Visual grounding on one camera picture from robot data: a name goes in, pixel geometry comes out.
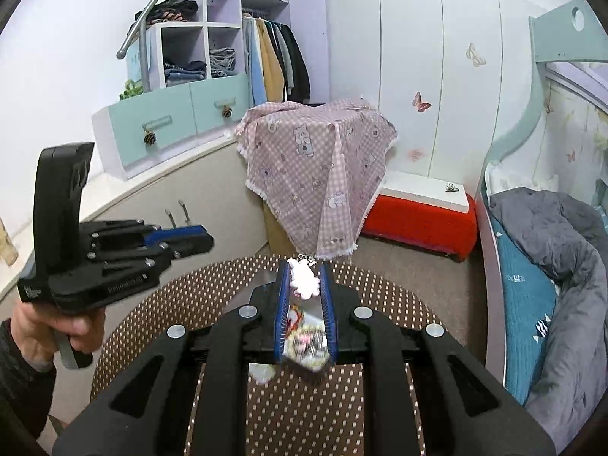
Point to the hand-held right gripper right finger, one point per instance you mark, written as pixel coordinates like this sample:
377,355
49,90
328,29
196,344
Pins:
328,313

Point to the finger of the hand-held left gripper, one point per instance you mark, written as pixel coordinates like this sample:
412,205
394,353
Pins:
190,246
185,232

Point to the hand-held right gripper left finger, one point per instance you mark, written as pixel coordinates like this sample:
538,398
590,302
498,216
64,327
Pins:
283,304

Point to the grey metal box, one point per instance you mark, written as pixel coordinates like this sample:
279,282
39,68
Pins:
308,342

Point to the person's left forearm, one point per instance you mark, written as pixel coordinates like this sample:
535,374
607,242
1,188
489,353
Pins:
23,380

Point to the person's left hand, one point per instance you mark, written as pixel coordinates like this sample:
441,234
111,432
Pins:
38,332

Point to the white low cabinet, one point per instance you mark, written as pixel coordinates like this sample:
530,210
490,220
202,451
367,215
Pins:
223,190

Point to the beige bottle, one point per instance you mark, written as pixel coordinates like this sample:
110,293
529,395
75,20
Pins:
8,244

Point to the pine cone drawer knob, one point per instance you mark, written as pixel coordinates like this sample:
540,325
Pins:
149,137
227,111

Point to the teal drawer unit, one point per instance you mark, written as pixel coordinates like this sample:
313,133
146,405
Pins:
166,114

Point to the red storage ottoman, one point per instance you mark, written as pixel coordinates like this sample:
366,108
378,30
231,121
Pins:
418,228

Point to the pink checked bear cloth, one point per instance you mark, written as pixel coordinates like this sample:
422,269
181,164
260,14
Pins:
308,161

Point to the white board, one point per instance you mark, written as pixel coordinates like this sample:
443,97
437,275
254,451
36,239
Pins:
418,192

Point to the folded blue jeans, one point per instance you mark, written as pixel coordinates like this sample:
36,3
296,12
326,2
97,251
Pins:
185,75

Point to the folded grey clothes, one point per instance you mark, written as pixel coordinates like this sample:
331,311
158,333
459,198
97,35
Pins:
223,62

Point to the metal hair clip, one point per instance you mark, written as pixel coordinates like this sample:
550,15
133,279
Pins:
453,187

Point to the light blue hanging garment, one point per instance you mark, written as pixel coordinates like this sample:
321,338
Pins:
254,66

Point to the pale pink butterfly sticker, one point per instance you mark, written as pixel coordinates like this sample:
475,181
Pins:
415,155

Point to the yellow hanging coat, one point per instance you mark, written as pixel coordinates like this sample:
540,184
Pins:
273,66

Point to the teal bed sheet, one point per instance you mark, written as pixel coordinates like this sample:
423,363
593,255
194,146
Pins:
522,294

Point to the dark hanging jacket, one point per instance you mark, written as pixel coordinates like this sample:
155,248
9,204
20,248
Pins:
297,66

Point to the grey metal handrail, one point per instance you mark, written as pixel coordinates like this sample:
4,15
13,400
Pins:
142,23

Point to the pile of dark clothes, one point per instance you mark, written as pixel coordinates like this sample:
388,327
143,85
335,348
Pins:
166,10

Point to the white cubby shelf unit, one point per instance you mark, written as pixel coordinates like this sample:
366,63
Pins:
223,9

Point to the white pillow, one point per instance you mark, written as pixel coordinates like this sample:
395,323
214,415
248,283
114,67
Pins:
517,181

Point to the grey quilt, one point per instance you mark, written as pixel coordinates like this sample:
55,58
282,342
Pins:
570,294

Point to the white wardrobe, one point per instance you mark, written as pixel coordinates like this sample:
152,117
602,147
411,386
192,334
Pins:
427,57

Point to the beige butterfly sticker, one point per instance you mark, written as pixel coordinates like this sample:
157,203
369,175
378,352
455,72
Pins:
476,54

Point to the teal bunk bed frame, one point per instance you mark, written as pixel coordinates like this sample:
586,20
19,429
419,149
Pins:
517,123

